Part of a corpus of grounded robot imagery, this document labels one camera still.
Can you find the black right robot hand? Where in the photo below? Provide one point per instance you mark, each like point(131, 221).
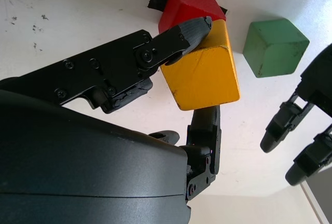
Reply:
point(77, 161)

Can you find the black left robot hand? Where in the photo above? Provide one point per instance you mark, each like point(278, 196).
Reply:
point(316, 89)

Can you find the green wooden block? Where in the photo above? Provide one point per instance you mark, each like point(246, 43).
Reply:
point(275, 47)

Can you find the yellow wooden block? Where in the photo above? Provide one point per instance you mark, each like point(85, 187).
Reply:
point(202, 78)

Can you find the red wooden block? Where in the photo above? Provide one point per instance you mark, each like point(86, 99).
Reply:
point(189, 3)

